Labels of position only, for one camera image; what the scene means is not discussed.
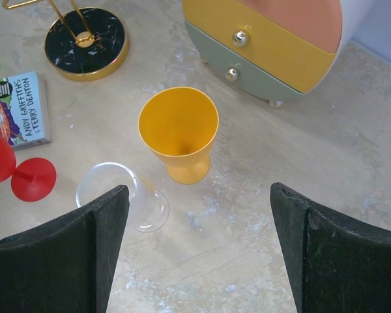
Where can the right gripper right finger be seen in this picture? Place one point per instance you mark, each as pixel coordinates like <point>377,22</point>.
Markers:
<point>334,262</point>

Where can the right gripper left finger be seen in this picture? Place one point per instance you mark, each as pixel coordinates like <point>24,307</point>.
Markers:
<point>66,264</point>

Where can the clear wine glass centre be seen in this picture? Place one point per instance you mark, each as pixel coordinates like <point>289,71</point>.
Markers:
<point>149,208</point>

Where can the gold wine glass rack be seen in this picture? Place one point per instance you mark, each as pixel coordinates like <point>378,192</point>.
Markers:
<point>86,44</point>

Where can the red plastic goblet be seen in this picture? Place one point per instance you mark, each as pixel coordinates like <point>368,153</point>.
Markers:
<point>31,180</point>

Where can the blue treehouse book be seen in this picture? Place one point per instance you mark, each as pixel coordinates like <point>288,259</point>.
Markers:
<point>24,119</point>

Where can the orange plastic goblet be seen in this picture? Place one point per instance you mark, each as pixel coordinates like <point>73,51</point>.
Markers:
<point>179,126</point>

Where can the pastel mini drawer chest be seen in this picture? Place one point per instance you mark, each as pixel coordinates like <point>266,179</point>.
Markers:
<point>274,50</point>

